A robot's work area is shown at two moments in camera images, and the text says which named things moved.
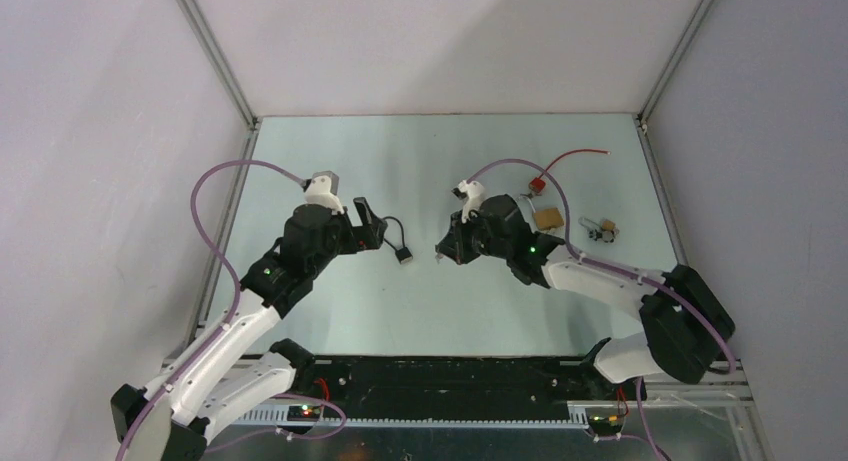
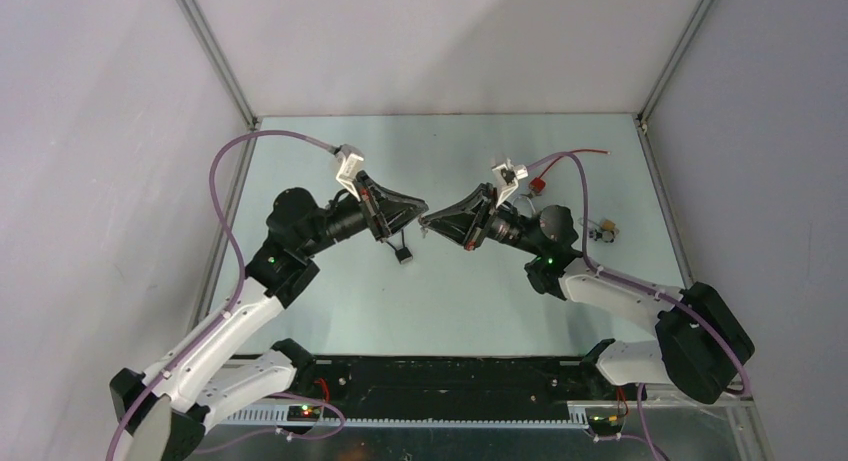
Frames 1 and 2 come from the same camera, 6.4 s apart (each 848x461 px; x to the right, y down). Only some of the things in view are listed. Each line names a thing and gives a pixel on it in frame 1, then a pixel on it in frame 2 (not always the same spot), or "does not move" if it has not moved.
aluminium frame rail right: [647, 146] does not move
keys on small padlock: [606, 236] does not move
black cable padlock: [403, 254] does not move
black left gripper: [372, 229] to [388, 211]
